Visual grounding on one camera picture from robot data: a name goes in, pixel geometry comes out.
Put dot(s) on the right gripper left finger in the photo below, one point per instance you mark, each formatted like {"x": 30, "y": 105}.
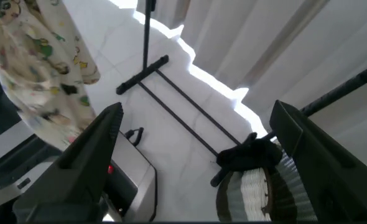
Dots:
{"x": 68, "y": 186}

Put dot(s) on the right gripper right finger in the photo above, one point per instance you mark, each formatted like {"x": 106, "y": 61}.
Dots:
{"x": 342, "y": 186}

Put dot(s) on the cream printed garment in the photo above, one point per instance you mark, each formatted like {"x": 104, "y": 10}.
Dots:
{"x": 40, "y": 62}

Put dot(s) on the white laundry basket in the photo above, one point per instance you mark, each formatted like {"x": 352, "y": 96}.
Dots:
{"x": 252, "y": 196}

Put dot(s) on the black clothes rack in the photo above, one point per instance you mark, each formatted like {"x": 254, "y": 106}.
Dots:
{"x": 146, "y": 46}

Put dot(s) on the black garment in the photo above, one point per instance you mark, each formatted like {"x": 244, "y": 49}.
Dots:
{"x": 252, "y": 154}

